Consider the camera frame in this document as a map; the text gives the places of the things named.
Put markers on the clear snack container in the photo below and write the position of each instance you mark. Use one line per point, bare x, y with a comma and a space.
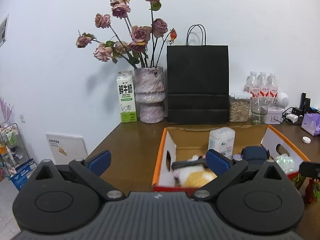
238, 110

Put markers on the black upright devices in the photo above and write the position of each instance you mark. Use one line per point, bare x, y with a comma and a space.
305, 103

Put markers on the purple marbled vase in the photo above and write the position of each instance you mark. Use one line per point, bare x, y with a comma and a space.
150, 100

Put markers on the white round cap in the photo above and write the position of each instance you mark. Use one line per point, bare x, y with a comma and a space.
306, 140

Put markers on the blue cardboard box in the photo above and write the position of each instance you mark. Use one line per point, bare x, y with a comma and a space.
22, 175

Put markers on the metal storage rack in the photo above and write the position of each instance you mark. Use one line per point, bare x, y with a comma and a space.
10, 140

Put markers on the wall picture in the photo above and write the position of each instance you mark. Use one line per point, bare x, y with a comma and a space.
3, 30

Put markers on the power strip with chargers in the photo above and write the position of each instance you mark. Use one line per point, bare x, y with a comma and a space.
292, 117

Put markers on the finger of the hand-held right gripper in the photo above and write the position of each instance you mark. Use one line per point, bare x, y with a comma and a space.
310, 170

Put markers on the dried pink roses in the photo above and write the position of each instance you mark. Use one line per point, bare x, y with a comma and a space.
140, 33

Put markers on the red orange cardboard box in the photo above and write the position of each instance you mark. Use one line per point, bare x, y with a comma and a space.
190, 140

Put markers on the white round speaker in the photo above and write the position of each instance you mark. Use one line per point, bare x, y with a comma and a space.
282, 100

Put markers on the white board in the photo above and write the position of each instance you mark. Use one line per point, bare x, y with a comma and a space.
67, 147

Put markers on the clear plastic bottle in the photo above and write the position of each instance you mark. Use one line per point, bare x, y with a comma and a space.
285, 162

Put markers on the red label water bottle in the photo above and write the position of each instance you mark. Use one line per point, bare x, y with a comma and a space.
252, 86
273, 88
263, 87

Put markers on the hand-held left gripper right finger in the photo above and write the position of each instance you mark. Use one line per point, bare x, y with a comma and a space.
217, 165

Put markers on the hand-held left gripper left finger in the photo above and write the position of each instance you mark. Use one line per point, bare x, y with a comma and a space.
100, 161

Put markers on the clear glass cup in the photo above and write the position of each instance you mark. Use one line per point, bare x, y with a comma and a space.
260, 115

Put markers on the green white milk carton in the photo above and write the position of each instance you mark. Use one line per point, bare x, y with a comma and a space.
127, 97

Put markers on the purple dried flowers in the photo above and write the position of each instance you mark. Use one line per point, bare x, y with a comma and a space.
6, 111

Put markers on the yellow white plush toy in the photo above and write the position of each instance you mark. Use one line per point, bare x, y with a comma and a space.
195, 177

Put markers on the small blue object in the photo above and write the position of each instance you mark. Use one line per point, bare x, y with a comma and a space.
315, 110

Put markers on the white tin box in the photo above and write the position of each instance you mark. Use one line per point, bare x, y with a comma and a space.
274, 117

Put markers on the purple tissue pack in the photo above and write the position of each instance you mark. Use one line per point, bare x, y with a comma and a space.
311, 125

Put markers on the white wall socket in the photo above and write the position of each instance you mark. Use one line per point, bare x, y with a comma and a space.
22, 118

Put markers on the translucent cotton swab box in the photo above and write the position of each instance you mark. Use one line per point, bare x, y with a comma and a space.
222, 140

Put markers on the black paper bag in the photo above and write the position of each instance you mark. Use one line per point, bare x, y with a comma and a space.
197, 85

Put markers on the navy blue pouch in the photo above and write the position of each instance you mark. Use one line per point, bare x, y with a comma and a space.
253, 153

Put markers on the wooden desktop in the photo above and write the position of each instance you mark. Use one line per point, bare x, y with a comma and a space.
132, 150

